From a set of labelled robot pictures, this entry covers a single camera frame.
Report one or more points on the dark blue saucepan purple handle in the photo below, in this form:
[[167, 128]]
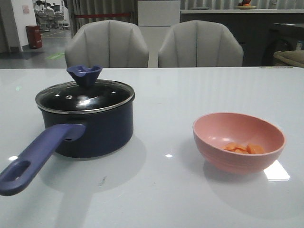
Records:
[[71, 135]]

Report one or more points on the glass lid with blue knob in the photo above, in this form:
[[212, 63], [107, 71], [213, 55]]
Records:
[[85, 94]]

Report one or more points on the pink plastic bowl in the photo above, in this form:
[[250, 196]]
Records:
[[212, 132]]

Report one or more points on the orange ham slices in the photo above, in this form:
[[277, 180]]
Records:
[[248, 149]]

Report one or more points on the left grey upholstered chair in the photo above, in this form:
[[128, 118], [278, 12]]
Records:
[[108, 43]]

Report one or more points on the grey upholstered chair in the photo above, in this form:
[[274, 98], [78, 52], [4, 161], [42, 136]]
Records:
[[108, 43], [198, 43]]

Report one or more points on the right grey upholstered chair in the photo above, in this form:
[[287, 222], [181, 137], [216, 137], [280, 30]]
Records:
[[198, 43]]

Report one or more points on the white cabinet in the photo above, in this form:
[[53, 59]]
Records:
[[154, 17]]

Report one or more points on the dark grey counter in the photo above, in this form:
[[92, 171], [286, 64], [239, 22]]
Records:
[[251, 28]]

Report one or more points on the fruit plate on counter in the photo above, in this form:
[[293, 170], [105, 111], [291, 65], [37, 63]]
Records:
[[245, 5]]

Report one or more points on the red bin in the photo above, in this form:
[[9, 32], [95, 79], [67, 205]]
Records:
[[34, 36]]

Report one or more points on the beige sofa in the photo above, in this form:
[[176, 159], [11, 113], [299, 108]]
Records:
[[294, 58]]

